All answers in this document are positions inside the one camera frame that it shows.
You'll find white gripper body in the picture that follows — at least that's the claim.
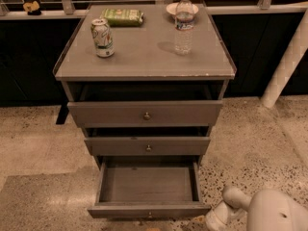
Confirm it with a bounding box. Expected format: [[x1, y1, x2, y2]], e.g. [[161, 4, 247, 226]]
[[205, 200, 245, 231]]

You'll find grey bottom drawer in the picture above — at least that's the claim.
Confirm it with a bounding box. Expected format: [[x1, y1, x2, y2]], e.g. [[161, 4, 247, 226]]
[[89, 156, 210, 218]]

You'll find grey drawer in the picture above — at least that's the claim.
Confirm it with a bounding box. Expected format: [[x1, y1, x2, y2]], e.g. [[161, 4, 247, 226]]
[[85, 137, 210, 156], [89, 156, 210, 218], [68, 100, 222, 128]]

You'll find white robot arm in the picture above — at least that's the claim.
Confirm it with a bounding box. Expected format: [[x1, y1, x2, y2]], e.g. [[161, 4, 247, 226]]
[[205, 186, 308, 231]]

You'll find grey top drawer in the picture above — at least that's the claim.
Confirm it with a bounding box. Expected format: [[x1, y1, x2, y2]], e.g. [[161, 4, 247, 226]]
[[68, 100, 222, 128]]

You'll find grey middle drawer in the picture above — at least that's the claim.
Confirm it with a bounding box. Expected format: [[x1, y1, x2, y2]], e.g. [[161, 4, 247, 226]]
[[85, 137, 210, 156]]

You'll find grey wooden drawer cabinet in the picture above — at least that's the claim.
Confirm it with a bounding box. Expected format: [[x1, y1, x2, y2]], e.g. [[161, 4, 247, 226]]
[[52, 3, 238, 171]]

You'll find white diagonal pillar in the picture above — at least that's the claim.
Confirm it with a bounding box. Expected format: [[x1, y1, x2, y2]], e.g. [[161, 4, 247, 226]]
[[261, 11, 308, 109]]

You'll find clear plastic water bottle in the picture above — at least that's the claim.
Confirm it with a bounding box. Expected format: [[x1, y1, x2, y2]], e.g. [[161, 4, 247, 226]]
[[175, 0, 194, 55]]

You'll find white bowl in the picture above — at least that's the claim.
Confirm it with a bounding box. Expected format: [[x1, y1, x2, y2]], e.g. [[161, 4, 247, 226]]
[[166, 3, 199, 18]]

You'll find white green soda can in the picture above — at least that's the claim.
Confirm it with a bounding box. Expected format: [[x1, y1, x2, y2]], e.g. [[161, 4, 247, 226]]
[[90, 18, 115, 58]]

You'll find green snack packet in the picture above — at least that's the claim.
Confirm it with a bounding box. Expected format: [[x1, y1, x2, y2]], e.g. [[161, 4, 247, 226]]
[[100, 9, 143, 27]]

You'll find small yellow object on ledge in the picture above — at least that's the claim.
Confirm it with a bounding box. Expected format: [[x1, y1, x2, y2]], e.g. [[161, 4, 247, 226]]
[[23, 1, 41, 15]]

